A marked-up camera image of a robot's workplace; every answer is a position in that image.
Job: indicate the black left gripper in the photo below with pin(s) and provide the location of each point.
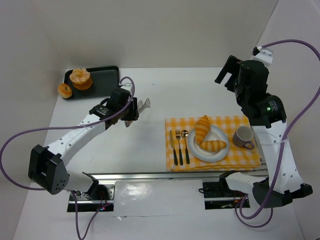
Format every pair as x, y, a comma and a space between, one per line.
134, 108

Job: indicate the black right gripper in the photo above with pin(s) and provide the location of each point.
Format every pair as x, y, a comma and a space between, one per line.
230, 72

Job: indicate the metal tongs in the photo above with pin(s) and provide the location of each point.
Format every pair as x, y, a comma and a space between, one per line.
141, 107

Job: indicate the pale pointed pastry bread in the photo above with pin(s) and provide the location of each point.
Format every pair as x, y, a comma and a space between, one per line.
201, 128

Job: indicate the striped golden bread roll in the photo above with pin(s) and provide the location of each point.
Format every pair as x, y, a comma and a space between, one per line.
213, 146

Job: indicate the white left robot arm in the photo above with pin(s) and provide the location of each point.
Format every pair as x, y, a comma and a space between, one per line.
47, 165

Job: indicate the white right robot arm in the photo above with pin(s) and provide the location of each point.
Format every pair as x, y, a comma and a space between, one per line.
268, 121

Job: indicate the tall orange muffin bread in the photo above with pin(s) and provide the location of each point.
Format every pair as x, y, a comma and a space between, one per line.
81, 79

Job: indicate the small round bagel bread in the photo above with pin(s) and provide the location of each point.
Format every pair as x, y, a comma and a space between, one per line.
64, 91

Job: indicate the black tray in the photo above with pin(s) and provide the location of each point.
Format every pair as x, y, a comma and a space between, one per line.
104, 80

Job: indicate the white plate blue rim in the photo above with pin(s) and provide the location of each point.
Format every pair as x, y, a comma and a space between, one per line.
215, 134

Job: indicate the purple mug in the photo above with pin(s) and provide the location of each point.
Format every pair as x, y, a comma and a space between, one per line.
243, 137

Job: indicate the yellow checkered cloth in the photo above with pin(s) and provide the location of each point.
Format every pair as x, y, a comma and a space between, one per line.
237, 158

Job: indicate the knife with black handle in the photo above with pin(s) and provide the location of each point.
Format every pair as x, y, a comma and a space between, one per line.
172, 144

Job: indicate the fork with black handle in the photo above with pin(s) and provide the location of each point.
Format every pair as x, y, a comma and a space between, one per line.
178, 138

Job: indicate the gold spoon black handle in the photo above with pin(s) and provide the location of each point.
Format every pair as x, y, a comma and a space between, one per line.
184, 135

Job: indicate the aluminium front rail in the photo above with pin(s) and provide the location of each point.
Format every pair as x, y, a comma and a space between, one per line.
144, 176

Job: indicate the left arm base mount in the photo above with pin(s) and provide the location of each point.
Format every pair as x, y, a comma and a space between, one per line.
103, 201

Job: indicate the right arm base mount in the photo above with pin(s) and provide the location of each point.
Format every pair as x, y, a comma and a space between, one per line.
217, 197

